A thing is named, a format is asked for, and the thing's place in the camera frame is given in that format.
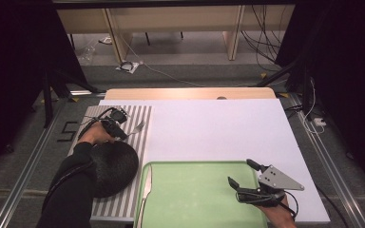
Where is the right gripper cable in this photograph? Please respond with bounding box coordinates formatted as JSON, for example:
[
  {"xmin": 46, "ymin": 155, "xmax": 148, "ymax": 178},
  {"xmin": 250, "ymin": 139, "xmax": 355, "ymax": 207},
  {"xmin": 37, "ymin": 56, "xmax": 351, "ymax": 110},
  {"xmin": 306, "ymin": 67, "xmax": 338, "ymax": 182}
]
[{"xmin": 278, "ymin": 189, "xmax": 299, "ymax": 221}]

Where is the bundle of black cables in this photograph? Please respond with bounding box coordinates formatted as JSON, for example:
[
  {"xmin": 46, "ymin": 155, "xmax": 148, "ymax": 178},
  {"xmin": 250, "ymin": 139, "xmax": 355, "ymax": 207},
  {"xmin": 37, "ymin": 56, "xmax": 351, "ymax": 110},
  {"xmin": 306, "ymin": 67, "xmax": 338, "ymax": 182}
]
[{"xmin": 240, "ymin": 5, "xmax": 286, "ymax": 72}]

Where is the white board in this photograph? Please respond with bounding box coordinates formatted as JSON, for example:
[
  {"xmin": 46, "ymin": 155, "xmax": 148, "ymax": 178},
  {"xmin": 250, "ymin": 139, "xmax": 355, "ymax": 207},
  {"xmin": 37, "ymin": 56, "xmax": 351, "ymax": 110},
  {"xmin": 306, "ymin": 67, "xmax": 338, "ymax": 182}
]
[{"xmin": 89, "ymin": 98, "xmax": 331, "ymax": 224}]

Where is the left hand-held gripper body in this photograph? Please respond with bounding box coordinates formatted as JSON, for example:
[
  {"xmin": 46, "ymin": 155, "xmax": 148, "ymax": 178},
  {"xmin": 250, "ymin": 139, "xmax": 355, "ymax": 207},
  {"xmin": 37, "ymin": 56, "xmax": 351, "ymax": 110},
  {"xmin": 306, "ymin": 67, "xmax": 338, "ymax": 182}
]
[{"xmin": 100, "ymin": 106, "xmax": 129, "ymax": 137}]

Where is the long white floor cable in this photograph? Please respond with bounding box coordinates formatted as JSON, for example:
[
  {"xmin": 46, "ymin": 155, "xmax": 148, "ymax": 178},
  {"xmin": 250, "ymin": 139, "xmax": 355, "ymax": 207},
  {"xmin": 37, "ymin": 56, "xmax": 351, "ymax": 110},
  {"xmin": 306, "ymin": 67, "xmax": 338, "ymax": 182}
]
[{"xmin": 120, "ymin": 34, "xmax": 251, "ymax": 88}]

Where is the black round plate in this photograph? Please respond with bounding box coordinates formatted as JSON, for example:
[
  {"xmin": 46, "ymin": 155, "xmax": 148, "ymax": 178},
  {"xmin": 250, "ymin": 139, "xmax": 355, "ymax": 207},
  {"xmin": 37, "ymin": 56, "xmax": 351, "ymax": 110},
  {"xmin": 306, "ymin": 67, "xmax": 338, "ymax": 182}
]
[{"xmin": 89, "ymin": 141, "xmax": 140, "ymax": 199}]

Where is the green tray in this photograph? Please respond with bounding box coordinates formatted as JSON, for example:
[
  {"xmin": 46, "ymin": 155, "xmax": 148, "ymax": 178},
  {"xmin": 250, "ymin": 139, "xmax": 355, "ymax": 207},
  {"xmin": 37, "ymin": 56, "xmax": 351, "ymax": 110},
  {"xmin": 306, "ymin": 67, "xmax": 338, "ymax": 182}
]
[{"xmin": 133, "ymin": 161, "xmax": 269, "ymax": 228}]

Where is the person's right hand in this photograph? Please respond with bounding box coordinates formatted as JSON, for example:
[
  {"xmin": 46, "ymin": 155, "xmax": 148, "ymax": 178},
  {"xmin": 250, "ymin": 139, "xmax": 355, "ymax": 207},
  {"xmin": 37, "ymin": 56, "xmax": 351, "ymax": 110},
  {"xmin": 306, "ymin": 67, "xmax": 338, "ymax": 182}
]
[{"xmin": 256, "ymin": 196, "xmax": 298, "ymax": 228}]

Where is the light wooden table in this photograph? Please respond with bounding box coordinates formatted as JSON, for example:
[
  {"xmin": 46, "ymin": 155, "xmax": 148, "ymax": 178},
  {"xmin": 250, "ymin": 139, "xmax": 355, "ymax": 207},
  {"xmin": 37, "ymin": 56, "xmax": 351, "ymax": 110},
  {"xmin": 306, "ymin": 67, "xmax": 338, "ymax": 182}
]
[{"xmin": 104, "ymin": 87, "xmax": 278, "ymax": 101}]

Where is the black floor cable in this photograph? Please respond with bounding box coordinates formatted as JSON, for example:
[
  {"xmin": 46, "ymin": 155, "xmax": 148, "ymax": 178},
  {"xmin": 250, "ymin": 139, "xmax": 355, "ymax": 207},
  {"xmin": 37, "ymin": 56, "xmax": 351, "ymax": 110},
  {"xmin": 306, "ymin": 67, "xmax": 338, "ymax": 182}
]
[{"xmin": 315, "ymin": 184, "xmax": 350, "ymax": 228}]

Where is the black curtain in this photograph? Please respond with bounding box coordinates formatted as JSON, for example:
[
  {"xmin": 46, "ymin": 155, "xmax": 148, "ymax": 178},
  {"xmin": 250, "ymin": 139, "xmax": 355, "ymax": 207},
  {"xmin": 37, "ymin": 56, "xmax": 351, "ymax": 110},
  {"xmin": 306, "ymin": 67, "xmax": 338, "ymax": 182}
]
[
  {"xmin": 275, "ymin": 0, "xmax": 365, "ymax": 191},
  {"xmin": 0, "ymin": 0, "xmax": 87, "ymax": 179}
]

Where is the plastic bag with black cable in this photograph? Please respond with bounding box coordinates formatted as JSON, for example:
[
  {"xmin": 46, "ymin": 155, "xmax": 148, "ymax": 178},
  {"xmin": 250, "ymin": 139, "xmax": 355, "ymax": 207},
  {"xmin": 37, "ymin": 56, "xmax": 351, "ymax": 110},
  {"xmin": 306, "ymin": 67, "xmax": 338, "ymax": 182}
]
[{"xmin": 115, "ymin": 60, "xmax": 144, "ymax": 74}]

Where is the aluminium floor rail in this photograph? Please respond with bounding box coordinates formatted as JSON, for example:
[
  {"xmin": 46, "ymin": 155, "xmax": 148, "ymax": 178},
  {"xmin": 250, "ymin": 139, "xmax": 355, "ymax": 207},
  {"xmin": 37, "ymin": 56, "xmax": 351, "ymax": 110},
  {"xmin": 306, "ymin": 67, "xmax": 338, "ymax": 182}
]
[
  {"xmin": 0, "ymin": 101, "xmax": 67, "ymax": 228},
  {"xmin": 289, "ymin": 94, "xmax": 362, "ymax": 228}
]

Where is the clear plastic bag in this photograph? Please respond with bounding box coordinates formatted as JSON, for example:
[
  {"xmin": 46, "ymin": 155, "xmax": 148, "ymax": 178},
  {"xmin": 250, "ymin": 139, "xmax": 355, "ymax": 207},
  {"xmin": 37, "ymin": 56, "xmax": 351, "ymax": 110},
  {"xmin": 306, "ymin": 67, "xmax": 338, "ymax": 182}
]
[{"xmin": 75, "ymin": 41, "xmax": 98, "ymax": 65}]

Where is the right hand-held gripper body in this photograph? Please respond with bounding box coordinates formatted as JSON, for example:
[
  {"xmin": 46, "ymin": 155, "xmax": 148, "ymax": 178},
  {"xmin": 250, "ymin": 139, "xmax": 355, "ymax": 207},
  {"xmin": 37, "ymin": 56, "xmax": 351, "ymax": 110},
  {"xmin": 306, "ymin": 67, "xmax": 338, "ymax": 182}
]
[{"xmin": 236, "ymin": 164, "xmax": 306, "ymax": 209}]

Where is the black metal stand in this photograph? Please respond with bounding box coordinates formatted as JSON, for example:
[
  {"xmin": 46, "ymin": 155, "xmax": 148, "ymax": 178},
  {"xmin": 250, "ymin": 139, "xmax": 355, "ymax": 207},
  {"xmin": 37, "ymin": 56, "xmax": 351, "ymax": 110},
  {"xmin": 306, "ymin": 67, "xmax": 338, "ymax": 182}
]
[
  {"xmin": 255, "ymin": 56, "xmax": 315, "ymax": 122},
  {"xmin": 42, "ymin": 61, "xmax": 107, "ymax": 129}
]

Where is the grey striped placemat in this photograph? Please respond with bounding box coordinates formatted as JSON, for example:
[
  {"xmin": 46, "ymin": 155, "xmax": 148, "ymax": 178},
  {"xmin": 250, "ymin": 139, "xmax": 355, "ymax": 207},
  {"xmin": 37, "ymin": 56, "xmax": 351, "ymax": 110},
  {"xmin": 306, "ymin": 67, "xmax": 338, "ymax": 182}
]
[{"xmin": 67, "ymin": 104, "xmax": 153, "ymax": 220}]

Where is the silver fork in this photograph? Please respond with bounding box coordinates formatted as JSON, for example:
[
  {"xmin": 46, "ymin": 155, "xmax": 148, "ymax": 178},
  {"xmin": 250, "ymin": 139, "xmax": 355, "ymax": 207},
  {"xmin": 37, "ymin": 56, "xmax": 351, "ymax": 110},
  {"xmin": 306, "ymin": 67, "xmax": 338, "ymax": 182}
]
[{"xmin": 125, "ymin": 121, "xmax": 146, "ymax": 138}]

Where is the light wooden desk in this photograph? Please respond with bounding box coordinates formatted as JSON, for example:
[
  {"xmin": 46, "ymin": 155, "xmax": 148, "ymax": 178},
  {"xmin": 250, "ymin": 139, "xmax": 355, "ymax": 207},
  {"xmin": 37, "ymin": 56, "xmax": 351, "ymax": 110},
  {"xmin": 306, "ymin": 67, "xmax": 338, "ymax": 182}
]
[{"xmin": 56, "ymin": 5, "xmax": 296, "ymax": 62}]

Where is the white adapter cable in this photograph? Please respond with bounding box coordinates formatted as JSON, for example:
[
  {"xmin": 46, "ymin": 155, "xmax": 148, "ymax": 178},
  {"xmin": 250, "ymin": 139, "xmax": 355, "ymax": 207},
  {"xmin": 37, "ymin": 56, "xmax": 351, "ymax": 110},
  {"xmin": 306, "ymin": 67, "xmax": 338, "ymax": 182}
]
[{"xmin": 302, "ymin": 77, "xmax": 326, "ymax": 136}]

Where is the person's left hand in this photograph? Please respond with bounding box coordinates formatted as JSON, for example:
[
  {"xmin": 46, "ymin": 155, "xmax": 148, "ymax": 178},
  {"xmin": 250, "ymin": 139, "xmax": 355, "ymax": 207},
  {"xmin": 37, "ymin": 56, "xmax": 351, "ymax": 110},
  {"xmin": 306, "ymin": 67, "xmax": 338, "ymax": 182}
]
[{"xmin": 77, "ymin": 122, "xmax": 117, "ymax": 146}]

